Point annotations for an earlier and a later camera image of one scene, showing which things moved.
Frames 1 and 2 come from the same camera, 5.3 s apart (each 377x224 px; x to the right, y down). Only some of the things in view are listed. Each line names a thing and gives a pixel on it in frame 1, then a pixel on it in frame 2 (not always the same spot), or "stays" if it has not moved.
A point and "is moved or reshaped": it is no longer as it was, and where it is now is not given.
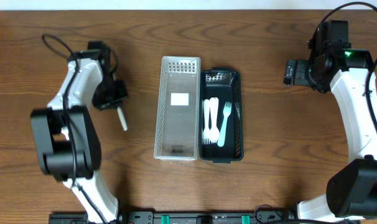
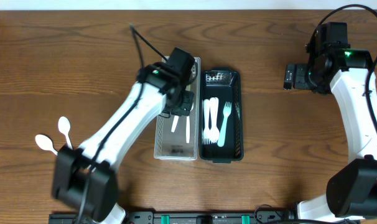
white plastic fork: [213, 133] stays
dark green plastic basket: [221, 115] stays
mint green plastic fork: [226, 109] stays
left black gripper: [112, 97] → [185, 104]
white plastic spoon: [122, 118] is moved or reshaped
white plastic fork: [206, 134] stays
